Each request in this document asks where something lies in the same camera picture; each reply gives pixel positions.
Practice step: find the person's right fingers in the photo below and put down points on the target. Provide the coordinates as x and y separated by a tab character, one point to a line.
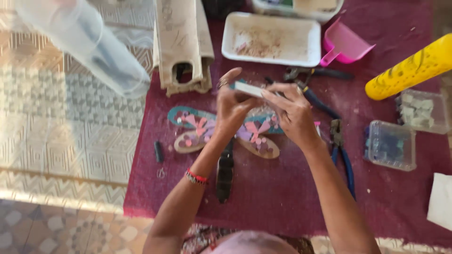
282	95

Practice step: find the maroon work cloth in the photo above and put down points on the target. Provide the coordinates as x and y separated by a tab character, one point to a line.
275	190

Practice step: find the clear box of grey tiles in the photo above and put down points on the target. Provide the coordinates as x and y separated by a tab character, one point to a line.
420	111

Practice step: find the yellow plastic bottle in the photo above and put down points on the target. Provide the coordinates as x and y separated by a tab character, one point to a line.
409	70

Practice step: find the patterned beige tablecloth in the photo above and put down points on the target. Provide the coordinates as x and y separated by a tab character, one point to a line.
63	141

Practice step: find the person's right hand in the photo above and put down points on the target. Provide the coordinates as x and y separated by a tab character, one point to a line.
296	116

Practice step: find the white foam tray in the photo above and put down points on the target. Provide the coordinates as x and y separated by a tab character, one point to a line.
272	40

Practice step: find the person's patterned clothing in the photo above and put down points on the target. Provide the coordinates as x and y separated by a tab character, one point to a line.
305	244

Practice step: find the clear plastic jar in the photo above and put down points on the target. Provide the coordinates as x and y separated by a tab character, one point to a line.
88	42

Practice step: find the white paper napkin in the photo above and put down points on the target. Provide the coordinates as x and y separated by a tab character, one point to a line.
441	203

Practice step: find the white teal-edged tile piece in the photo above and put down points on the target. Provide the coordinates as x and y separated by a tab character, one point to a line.
249	89

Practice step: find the pink plastic scoop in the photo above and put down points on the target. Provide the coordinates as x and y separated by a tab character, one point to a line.
344	46

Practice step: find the person's left fingers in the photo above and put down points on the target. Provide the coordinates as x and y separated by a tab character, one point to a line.
229	79

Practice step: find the white plastic container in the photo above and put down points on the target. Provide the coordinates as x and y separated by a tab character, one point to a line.
310	9

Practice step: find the small black cylinder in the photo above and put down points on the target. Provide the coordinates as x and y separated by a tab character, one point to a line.
159	151

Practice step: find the person's pink garment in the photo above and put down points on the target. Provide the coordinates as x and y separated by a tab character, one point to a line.
252	245

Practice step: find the dragonfly mosaic wooden figure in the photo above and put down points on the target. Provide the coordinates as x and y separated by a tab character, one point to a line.
192	121

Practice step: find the clear box of blue tiles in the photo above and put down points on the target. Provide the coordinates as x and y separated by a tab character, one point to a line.
390	146

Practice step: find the person's left hand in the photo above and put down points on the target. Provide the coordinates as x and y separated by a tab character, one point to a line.
229	109

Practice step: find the small pink tile piece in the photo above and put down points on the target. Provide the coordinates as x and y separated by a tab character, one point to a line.
317	127

